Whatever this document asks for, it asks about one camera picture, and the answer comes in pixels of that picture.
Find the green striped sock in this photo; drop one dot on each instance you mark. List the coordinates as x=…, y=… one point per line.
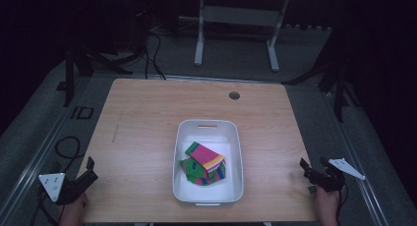
x=193, y=170

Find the person's right hand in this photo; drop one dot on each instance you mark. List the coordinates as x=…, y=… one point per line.
x=327, y=201

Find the grey table grommet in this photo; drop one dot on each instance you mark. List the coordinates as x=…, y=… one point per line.
x=234, y=95

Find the black tripod stand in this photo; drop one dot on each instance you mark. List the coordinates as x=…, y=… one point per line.
x=339, y=88
x=69, y=75

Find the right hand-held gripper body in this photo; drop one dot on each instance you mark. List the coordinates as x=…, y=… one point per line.
x=329, y=179

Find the person's left hand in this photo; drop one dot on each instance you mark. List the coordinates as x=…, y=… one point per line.
x=73, y=208

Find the pink striped folded sock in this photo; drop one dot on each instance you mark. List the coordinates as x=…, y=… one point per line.
x=205, y=155

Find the white plastic bin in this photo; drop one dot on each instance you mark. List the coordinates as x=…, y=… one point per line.
x=229, y=186

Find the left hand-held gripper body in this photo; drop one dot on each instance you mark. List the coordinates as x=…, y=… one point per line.
x=67, y=190

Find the white metal desk frame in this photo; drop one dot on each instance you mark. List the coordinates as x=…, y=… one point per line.
x=236, y=15

